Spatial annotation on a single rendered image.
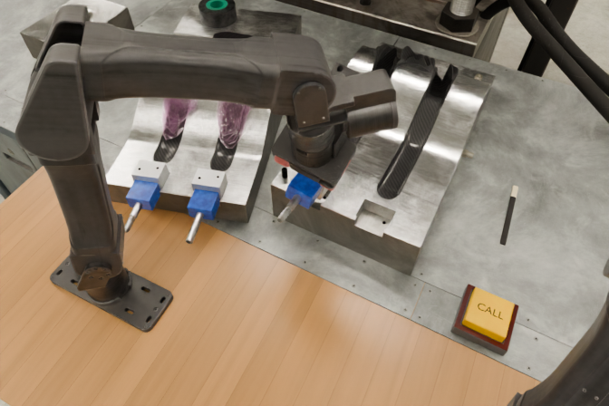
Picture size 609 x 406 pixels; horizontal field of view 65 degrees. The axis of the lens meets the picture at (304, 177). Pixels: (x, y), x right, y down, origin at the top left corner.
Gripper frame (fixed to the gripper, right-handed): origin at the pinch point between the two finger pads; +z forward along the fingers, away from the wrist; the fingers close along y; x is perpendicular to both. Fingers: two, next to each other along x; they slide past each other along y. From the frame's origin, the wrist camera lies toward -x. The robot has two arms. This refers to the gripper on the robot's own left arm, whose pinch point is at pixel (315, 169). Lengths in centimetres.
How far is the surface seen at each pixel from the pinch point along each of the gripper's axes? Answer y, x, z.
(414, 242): -18.2, 2.2, 2.5
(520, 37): -29, -164, 158
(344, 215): -7.0, 3.3, 3.8
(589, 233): -45, -17, 15
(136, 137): 35.4, 7.2, 12.2
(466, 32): -8, -63, 38
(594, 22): -61, -198, 166
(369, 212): -9.9, 0.1, 7.4
